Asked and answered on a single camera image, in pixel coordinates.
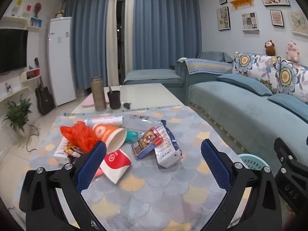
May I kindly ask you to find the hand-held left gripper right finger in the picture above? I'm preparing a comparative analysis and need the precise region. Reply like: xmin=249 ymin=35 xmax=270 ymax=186
xmin=200 ymin=139 xmax=282 ymax=231

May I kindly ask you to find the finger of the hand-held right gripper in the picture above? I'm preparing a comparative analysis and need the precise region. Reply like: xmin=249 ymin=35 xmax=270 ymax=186
xmin=274 ymin=137 xmax=301 ymax=172

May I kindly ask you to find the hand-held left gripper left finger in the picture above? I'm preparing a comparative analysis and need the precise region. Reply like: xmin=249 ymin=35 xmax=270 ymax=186
xmin=19 ymin=140 xmax=109 ymax=231

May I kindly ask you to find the red paper cup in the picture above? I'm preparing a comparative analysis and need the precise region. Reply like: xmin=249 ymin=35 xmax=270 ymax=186
xmin=99 ymin=149 xmax=132 ymax=185

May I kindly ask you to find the light blue plastic basket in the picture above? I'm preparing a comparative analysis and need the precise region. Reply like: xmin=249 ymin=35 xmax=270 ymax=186
xmin=239 ymin=153 xmax=276 ymax=181

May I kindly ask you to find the orange paper cup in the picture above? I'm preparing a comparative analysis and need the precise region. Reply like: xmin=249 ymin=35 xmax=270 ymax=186
xmin=92 ymin=123 xmax=127 ymax=154

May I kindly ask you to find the white snack box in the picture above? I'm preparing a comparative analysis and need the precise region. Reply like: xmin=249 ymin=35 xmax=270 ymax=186
xmin=53 ymin=138 xmax=83 ymax=165

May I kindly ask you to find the orange plastic bag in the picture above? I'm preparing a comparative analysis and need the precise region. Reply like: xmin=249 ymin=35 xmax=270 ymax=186
xmin=60 ymin=121 xmax=100 ymax=153

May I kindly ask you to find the blue pillow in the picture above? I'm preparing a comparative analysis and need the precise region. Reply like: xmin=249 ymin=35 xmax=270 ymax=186
xmin=217 ymin=74 xmax=273 ymax=96
xmin=268 ymin=93 xmax=308 ymax=124

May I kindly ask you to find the white tube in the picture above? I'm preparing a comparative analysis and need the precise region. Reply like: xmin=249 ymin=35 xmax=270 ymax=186
xmin=84 ymin=115 xmax=124 ymax=127

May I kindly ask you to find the teal small container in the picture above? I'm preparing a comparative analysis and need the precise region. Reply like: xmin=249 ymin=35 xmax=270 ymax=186
xmin=125 ymin=130 xmax=139 ymax=143

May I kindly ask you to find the white blue carton box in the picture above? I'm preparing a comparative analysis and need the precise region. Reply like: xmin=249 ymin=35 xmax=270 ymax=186
xmin=154 ymin=120 xmax=184 ymax=168

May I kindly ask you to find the dark snack packet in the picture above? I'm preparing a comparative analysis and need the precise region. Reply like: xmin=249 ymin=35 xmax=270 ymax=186
xmin=131 ymin=127 xmax=164 ymax=160

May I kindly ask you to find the blue sofa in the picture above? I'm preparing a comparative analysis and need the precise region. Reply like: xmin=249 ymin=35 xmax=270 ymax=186
xmin=123 ymin=51 xmax=308 ymax=195

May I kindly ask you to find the clear plastic bottle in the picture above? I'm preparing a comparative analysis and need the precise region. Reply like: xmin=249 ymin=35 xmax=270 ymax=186
xmin=122 ymin=114 xmax=155 ymax=132

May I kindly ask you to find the pink notebook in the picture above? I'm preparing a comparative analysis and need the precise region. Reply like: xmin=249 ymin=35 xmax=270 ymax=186
xmin=82 ymin=94 xmax=111 ymax=108

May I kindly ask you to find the scale patterned tablecloth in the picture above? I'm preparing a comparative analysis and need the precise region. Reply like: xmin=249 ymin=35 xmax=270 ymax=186
xmin=14 ymin=105 xmax=289 ymax=231

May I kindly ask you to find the dark brown cup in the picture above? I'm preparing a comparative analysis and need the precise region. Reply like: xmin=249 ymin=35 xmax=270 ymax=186
xmin=107 ymin=86 xmax=122 ymax=110

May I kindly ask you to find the bronze thermos bottle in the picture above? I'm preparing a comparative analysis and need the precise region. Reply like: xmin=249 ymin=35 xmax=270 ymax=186
xmin=90 ymin=77 xmax=107 ymax=111

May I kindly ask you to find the floral cushion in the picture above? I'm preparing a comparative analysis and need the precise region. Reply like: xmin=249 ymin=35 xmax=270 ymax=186
xmin=232 ymin=52 xmax=282 ymax=87
xmin=272 ymin=56 xmax=308 ymax=102

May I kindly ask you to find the black acoustic guitar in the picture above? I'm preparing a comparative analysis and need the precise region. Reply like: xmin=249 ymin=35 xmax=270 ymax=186
xmin=35 ymin=75 xmax=55 ymax=115

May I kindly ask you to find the white coffee table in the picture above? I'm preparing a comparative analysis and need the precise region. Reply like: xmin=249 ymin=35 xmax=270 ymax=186
xmin=71 ymin=83 xmax=184 ymax=114

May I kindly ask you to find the green potted plant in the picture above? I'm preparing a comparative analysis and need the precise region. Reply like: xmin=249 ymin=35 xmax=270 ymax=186
xmin=2 ymin=94 xmax=34 ymax=138

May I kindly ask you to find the pink pig plush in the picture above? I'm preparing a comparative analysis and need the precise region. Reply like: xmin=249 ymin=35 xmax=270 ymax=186
xmin=286 ymin=41 xmax=300 ymax=62

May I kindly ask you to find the blue striped armrest cover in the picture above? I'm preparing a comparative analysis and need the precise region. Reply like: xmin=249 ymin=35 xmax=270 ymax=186
xmin=183 ymin=58 xmax=234 ymax=75

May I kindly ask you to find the brown monkey plush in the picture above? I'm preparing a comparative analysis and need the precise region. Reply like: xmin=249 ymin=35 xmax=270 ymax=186
xmin=265 ymin=40 xmax=276 ymax=56

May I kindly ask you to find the white refrigerator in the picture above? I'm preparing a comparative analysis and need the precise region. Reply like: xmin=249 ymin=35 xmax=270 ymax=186
xmin=47 ymin=17 xmax=77 ymax=107

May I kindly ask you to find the blue curtain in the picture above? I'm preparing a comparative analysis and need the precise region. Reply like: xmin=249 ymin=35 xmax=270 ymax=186
xmin=132 ymin=0 xmax=203 ymax=72
xmin=63 ymin=0 xmax=111 ymax=95

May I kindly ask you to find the large butterfly picture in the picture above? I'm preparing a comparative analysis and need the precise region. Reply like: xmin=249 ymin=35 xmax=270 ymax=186
xmin=289 ymin=11 xmax=308 ymax=37

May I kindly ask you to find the white sheer curtain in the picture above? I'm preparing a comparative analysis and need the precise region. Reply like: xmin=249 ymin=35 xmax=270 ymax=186
xmin=106 ymin=0 xmax=134 ymax=87

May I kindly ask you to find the white canvas print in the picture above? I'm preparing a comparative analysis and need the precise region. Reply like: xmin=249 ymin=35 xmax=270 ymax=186
xmin=242 ymin=12 xmax=260 ymax=32

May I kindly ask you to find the black television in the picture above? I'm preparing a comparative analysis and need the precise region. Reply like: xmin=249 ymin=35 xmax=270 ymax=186
xmin=0 ymin=28 xmax=29 ymax=76

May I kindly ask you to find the round fan ornament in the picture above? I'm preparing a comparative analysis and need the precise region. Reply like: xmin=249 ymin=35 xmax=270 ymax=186
xmin=34 ymin=3 xmax=43 ymax=19

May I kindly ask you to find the yellow and white box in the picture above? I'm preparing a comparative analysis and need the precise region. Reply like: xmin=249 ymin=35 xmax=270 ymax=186
xmin=12 ymin=0 xmax=23 ymax=17

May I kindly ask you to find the black power cable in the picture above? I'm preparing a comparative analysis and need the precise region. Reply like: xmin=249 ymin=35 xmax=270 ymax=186
xmin=25 ymin=124 xmax=42 ymax=152

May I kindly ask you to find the white low wall shelf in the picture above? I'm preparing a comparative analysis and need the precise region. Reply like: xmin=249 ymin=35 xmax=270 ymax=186
xmin=0 ymin=69 xmax=42 ymax=103

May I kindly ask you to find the butterfly picture small frame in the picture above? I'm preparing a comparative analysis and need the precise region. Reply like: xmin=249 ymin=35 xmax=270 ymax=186
xmin=270 ymin=10 xmax=283 ymax=27

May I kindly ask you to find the tall black picture frame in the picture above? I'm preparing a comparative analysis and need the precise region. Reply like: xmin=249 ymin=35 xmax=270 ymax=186
xmin=216 ymin=7 xmax=231 ymax=31

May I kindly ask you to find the yellow wall shelf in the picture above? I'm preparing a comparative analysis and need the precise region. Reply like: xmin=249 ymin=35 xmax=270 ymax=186
xmin=230 ymin=0 xmax=254 ymax=10

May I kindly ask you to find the white curved wall shelf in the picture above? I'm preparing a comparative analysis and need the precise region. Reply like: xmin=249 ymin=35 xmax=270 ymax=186
xmin=0 ymin=16 xmax=43 ymax=32

